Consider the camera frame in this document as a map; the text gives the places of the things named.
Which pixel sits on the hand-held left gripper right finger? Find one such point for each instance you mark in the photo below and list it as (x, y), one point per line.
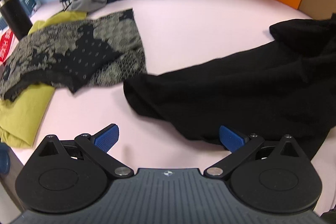
(231, 138)

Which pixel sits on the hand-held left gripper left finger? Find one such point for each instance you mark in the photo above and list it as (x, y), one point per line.
(107, 137)

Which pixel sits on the black cream patterned garment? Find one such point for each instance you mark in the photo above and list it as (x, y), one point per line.
(78, 56)

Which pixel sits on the yellow-green garment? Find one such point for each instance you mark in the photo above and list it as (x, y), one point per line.
(23, 113)

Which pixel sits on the blue round object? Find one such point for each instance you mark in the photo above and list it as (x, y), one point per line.
(4, 158)

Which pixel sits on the red white plastic bag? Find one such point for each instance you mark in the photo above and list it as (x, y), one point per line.
(5, 48)

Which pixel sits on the grey cloth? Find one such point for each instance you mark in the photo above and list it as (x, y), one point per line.
(89, 2)

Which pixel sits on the black insulated bottle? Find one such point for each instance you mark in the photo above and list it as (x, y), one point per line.
(15, 16)

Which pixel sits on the dark blue small box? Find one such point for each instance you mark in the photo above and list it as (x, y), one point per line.
(27, 3)

